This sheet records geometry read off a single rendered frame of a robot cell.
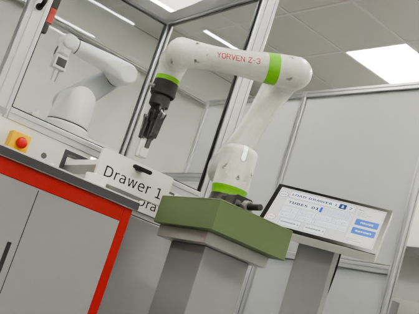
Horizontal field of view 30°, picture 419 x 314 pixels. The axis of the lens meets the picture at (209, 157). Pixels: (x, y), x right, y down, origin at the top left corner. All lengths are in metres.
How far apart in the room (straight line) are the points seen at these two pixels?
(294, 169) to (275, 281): 0.68
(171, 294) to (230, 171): 0.46
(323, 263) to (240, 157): 0.84
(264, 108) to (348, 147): 1.54
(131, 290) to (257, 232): 0.70
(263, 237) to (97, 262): 0.58
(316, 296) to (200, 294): 0.88
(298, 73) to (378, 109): 1.61
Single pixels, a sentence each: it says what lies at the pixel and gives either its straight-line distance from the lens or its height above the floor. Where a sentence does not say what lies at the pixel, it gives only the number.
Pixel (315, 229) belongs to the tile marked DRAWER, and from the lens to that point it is 3.29.
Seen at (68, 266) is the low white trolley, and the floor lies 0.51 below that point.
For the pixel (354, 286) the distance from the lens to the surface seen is 4.03.
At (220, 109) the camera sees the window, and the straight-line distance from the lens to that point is 3.26.
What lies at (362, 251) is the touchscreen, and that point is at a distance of 3.21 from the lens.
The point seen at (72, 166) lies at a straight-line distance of 2.82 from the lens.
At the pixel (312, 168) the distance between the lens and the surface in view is 4.53.
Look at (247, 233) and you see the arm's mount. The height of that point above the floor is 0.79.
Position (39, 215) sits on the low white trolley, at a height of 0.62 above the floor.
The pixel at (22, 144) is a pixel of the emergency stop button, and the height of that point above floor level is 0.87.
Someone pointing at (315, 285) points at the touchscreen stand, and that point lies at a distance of 3.32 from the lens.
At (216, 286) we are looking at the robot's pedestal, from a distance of 2.58.
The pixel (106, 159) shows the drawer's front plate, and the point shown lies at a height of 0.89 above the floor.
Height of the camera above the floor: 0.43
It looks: 13 degrees up
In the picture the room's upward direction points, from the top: 18 degrees clockwise
